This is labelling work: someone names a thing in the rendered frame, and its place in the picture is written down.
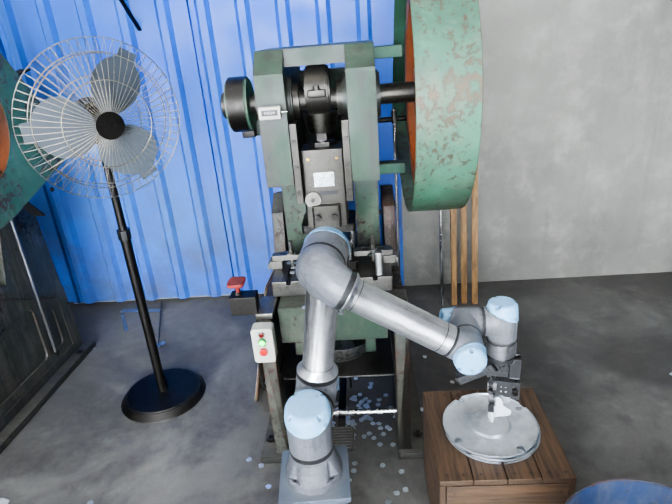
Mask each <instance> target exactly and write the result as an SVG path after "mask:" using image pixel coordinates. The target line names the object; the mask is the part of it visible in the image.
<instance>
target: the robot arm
mask: <svg viewBox="0 0 672 504"><path fill-rule="evenodd" d="M349 253H350V246H349V242H348V239H347V237H346V236H345V235H344V234H343V233H342V232H341V231H340V230H338V229H336V228H333V227H329V226H323V227H319V228H316V229H314V230H313V231H311V232H310V233H309V234H308V235H307V237H306V238H305V240H304V243H303V247H302V249H301V252H300V254H299V256H298V258H297V261H296V267H295V269H296V275H297V278H298V280H299V282H300V284H301V285H302V287H303V288H304V289H305V290H306V297H305V318H304V339H303V359H302V361H300V362H299V363H298V365H297V369H296V387H295V393H294V396H293V395H292V396H291V397H290V398H289V399H288V401H287V403H286V405H285V410H284V421H285V425H286V429H287V436H288V443H289V450H290V455H289V458H288V462H287V466H286V476H287V481H288V484H289V485H290V487H291V488H292V489H293V490H294V491H296V492H298V493H300V494H303V495H308V496H315V495H321V494H324V493H326V492H328V491H330V490H332V489H333V488H334V487H335V486H336V485H337V484H338V483H339V481H340V480H341V477H342V472H343V471H342V462H341V459H340V457H339V455H338V453H337V452H336V450H335V448H334V446H333V436H332V420H333V414H334V407H335V401H336V394H337V391H338V386H339V379H338V367H337V365H336V364H335V363H334V350H335V337H336V325H337V312H338V310H339V311H342V310H345V309H347V310H350V311H352V312H354V313H356V314H358V315H360V316H362V317H364V318H366V319H368V320H370V321H372V322H374V323H377V324H379V325H381V326H383V327H385V328H387V329H389V330H391V331H393V332H395V333H397V334H399V335H402V336H404V337H406V338H408V339H410V340H412V341H414V342H416V343H418V344H420V345H422V346H424V347H426V348H429V349H431V350H433V351H435V352H437V353H439V354H441V355H443V356H445V357H447V358H449V359H451V360H453V363H454V365H455V367H456V370H455V380H456V381H457V383H458V384H459V385H462V384H465V383H467V382H470V381H472V380H475V379H478V378H480V377H483V376H485V375H487V377H488V382H487V393H488V394H489V395H488V418H489V420H490V422H492V423H493V420H494V417H498V416H509V415H510V414H511V410H510V409H509V408H507V407H506V406H504V405H503V403H509V402H510V401H511V399H515V400H519V395H520V374H521V353H520V352H516V348H517V331H518V321H519V311H518V304H517V302H516V301H515V300H513V299H512V298H509V297H505V296H496V297H493V298H491V299H489V301H488V304H487V306H483V307H452V308H442V309H441V310H440V312H439V317H437V316H435V315H432V314H430V313H428V312H426V311H424V310H422V309H420V308H418V307H416V306H414V305H412V304H410V303H408V302H406V301H404V300H402V299H400V298H398V297H396V296H394V295H392V294H390V293H388V292H386V291H384V290H382V289H380V288H378V287H376V286H374V285H372V284H370V283H367V282H365V281H363V280H361V278H360V276H359V273H357V272H355V271H353V270H351V269H350V268H348V267H347V262H348V256H349ZM485 336H486V347H485V346H484V343H483V339H482V337H485ZM486 354H487V355H486ZM517 390H518V396H517V395H513V394H517ZM495 404H496V405H495Z"/></svg>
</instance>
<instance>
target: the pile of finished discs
mask: <svg viewBox="0 0 672 504"><path fill-rule="evenodd" d="M445 433H446V432H445ZM446 436H447V438H448V439H449V441H450V442H451V444H452V445H453V446H454V447H455V448H456V449H457V450H459V451H460V452H461V453H463V454H464V455H466V456H468V457H470V458H472V459H475V460H478V461H481V462H485V463H490V464H501V462H504V464H511V463H516V462H519V461H522V460H524V459H526V458H528V457H529V456H531V455H532V454H533V453H534V452H535V451H536V450H537V448H538V446H539V444H540V438H541V431H540V427H539V436H538V439H537V441H536V443H535V445H534V446H533V447H532V448H531V449H530V450H528V451H527V452H526V451H525V448H524V447H522V446H518V447H517V449H518V450H519V451H523V452H525V453H523V454H521V455H519V456H515V457H511V458H503V459H495V458H486V457H482V456H478V455H475V454H472V453H470V452H468V451H466V450H464V449H462V448H461V447H459V446H458V445H456V444H455V443H457V442H458V443H461V442H462V439H460V438H456V439H455V442H453V441H452V440H451V439H450V438H449V436H448V435H447V433H446Z"/></svg>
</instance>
